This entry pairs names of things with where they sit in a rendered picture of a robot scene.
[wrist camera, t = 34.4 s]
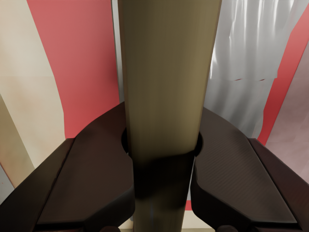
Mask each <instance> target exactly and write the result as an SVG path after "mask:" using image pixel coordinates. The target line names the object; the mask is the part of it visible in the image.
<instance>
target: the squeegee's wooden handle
mask: <svg viewBox="0 0 309 232"><path fill-rule="evenodd" d="M117 2H118V15H119V28H120V47H121V60H122V72H123V85H124V98H125V111H126V130H127V142H128V156H129V157H130V158H131V159H132V162H133V174H134V187H135V212H134V214H133V226H134V232H181V230H182V225H183V218H184V212H185V207H186V202H187V196H188V191H189V184H190V179H191V174H192V168H193V163H194V157H195V150H196V145H197V139H198V134H199V129H200V122H201V117H202V111H203V106H204V101H205V95H206V88H207V83H208V77H209V72H210V67H211V61H212V54H213V49H214V44H215V39H216V33H217V26H218V21H219V15H220V10H221V4H222V0H117Z"/></svg>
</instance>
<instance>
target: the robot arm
mask: <svg viewBox="0 0 309 232"><path fill-rule="evenodd" d="M127 153H128V142H127V130H126V111H125V102H122V103H120V104H119V105H117V106H115V107H114V108H112V109H110V110H109V111H107V112H105V113H104V114H102V115H101V116H99V117H98V118H96V119H95V120H93V121H92V122H91V123H89V124H88V125H87V126H86V127H85V128H84V129H82V130H81V131H80V132H79V133H78V134H77V135H76V136H75V137H74V138H67V139H66V140H65V141H64V142H63V143H62V144H61V145H60V146H59V147H58V148H57V149H56V150H55V151H54V152H53V153H52V154H50V155H49V156H48V157H47V158H46V159H45V160H44V161H43V162H42V163H41V164H40V165H39V166H38V167H37V168H36V169H35V170H34V171H33V172H32V173H31V174H30V175H29V176H28V177H27V178H26V179H25V180H24V181H23V182H22V183H20V184H19V185H18V186H17V187H16V188H15V189H14V191H13V192H12V193H11V194H10V195H9V196H8V197H7V198H6V199H5V200H4V201H3V203H2V204H1V205H0V232H121V231H120V229H119V228H118V227H119V226H120V225H122V224H123V223H124V222H125V221H127V220H128V219H129V218H130V217H132V215H133V214H134V212H135V187H134V174H133V162H132V159H131V158H130V157H129V156H128V155H127ZM195 157H196V158H195V162H194V167H193V173H192V179H191V184H190V196H191V208H192V211H193V213H194V214H195V215H196V216H197V217H198V218H199V219H201V220H202V221H204V222H205V223H206V224H207V225H209V226H210V227H212V228H213V229H214V230H215V232H309V184H308V183H307V182H306V181H305V180H303V179H302V178H301V177H300V176H299V175H298V174H296V173H295V172H294V171H293V170H292V169H290V168H289V167H288V166H287V165H286V164H285V163H283V162H282V161H281V160H280V159H279V158H278V157H277V156H276V155H274V154H273V153H272V152H271V151H270V150H269V149H267V148H266V147H265V146H264V145H263V144H262V143H260V142H259V141H258V140H257V139H256V138H247V137H246V136H245V135H244V134H243V133H242V132H241V131H240V130H239V129H238V128H237V127H235V126H234V125H233V124H231V123H230V122H229V121H227V120H225V119H224V118H222V117H221V116H219V115H217V114H215V113H214V112H212V111H210V110H208V109H207V108H205V107H203V111H202V117H201V122H200V129H199V134H198V139H197V145H196V150H195Z"/></svg>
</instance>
